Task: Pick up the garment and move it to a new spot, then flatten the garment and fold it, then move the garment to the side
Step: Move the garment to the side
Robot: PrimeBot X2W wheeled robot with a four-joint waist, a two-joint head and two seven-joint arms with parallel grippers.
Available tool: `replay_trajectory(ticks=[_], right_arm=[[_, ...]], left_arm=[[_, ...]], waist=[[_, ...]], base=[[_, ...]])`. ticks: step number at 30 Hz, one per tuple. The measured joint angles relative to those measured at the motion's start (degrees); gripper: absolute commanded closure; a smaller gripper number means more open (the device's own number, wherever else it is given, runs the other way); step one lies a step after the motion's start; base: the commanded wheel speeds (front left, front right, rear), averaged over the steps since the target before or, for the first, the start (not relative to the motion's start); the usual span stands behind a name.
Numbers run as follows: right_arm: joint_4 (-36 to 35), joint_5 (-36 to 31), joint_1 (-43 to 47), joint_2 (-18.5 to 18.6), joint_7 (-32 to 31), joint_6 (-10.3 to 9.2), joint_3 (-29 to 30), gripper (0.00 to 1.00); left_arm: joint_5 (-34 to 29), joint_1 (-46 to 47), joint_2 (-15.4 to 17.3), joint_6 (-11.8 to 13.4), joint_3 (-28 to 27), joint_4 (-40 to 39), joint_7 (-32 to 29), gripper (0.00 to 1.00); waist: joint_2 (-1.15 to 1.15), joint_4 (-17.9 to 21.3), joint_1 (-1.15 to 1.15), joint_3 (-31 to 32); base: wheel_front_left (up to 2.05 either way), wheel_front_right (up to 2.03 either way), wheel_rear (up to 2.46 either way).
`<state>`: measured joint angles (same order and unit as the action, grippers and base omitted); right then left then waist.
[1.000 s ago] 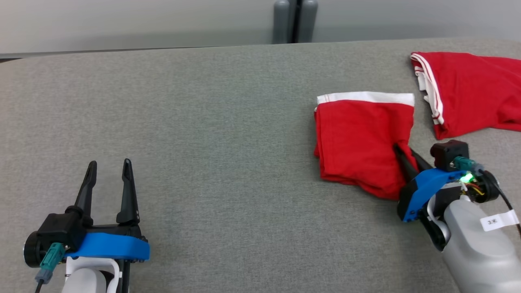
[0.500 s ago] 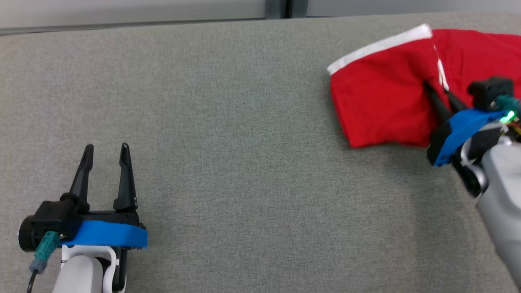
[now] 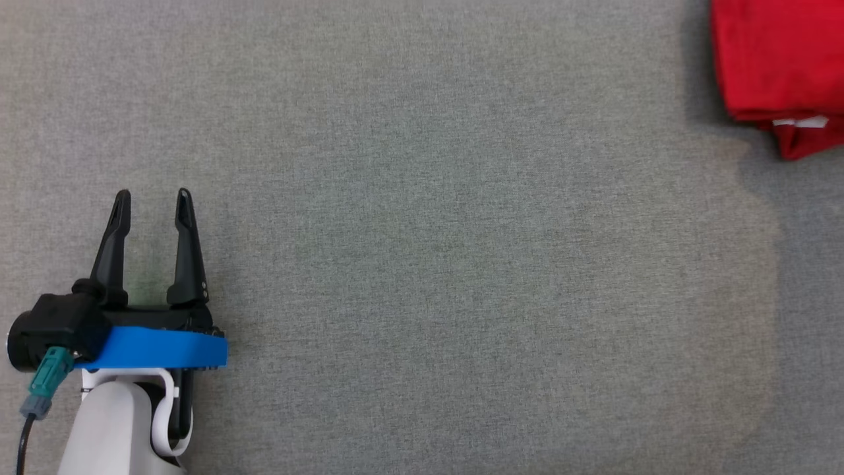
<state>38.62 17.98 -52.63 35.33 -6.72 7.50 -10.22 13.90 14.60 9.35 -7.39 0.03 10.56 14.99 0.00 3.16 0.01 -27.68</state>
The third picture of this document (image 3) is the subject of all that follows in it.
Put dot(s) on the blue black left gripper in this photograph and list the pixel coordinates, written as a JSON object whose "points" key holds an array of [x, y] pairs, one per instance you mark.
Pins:
{"points": [[158, 346]]}

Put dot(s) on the red white shorts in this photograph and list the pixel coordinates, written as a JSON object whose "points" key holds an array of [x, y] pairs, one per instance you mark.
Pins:
{"points": [[778, 59]]}

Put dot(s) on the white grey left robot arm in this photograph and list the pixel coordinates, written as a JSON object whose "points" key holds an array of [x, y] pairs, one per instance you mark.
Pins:
{"points": [[105, 429]]}

